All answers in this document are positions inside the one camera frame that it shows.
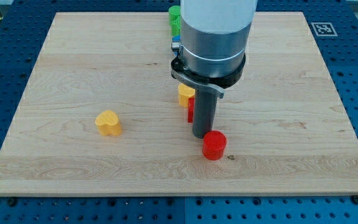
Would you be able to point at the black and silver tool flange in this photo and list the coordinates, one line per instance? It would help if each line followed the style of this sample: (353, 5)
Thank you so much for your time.
(215, 86)

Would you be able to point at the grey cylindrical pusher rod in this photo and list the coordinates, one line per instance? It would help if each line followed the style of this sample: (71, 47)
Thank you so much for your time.
(204, 111)

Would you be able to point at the red cylinder block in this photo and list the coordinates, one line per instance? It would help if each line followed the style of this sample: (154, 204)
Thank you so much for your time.
(214, 144)

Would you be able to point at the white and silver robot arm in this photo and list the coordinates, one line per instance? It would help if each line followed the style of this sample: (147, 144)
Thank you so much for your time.
(211, 52)

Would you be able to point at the yellow block near rod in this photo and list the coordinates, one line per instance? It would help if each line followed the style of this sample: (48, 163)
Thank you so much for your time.
(184, 94)

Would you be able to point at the blue block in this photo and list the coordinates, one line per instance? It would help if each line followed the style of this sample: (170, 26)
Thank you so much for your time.
(176, 38)

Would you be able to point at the green cylinder block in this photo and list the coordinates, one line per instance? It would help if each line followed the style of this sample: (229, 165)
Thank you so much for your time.
(174, 13)

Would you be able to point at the yellow heart block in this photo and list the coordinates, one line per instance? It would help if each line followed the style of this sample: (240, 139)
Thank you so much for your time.
(108, 123)

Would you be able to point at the wooden board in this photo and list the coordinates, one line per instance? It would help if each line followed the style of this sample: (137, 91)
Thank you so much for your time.
(287, 131)

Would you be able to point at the white fiducial marker tag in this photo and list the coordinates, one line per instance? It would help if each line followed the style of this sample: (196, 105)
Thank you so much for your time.
(324, 29)

